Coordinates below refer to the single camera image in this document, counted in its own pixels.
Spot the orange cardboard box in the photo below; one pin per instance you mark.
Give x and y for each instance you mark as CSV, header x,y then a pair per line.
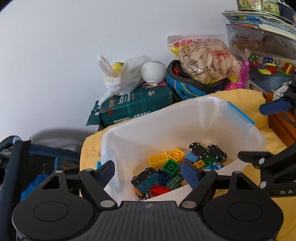
x,y
283,124

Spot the clear box of toys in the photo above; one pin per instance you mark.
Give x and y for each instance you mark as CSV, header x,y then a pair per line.
x,y
269,51

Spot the stack of books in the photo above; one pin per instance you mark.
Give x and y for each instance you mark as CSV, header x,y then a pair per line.
x,y
273,17

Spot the white bowl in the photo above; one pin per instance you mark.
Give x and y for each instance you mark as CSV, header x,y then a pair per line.
x,y
153,73

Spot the steel blue small brick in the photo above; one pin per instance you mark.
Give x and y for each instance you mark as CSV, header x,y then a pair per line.
x,y
191,157

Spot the yellow long brick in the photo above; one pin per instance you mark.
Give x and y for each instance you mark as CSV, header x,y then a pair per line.
x,y
158,161

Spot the white plastic storage bin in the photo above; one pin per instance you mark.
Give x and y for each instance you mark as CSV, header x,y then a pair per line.
x,y
206,120

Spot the yellow square brick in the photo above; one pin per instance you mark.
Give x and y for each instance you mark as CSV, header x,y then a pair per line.
x,y
176,155

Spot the bag of wooden pieces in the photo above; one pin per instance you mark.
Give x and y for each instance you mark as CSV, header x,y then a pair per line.
x,y
205,57

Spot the yellow cloth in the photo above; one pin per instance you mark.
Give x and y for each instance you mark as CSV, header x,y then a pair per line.
x,y
247,102

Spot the red long brick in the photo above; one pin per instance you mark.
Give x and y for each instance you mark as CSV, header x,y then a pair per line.
x,y
159,190

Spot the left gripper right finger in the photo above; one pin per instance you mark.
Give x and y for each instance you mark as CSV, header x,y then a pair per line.
x,y
202,184

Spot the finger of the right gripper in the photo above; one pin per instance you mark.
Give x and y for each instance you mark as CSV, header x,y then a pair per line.
x,y
254,156
274,107

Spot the teal orange cylinder toy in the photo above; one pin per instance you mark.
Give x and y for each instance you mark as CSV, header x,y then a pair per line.
x,y
151,181

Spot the blue black helmet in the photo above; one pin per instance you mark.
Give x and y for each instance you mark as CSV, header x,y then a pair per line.
x,y
185,87

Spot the white plastic bag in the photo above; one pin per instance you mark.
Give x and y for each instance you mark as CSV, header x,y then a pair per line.
x,y
121,78

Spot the black toy car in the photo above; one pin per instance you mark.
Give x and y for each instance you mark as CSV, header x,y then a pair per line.
x,y
199,150

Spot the orange brick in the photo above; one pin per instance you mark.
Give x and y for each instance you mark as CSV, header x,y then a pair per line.
x,y
137,192

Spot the green square brick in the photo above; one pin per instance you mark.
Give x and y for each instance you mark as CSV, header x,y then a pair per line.
x,y
171,167

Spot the dark green tissue pack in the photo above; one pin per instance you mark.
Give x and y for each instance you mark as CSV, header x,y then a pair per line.
x,y
143,100

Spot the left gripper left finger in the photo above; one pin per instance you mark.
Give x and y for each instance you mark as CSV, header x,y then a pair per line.
x,y
93,183

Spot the blue airplane disc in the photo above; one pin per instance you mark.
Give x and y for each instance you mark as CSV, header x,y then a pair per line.
x,y
214,167

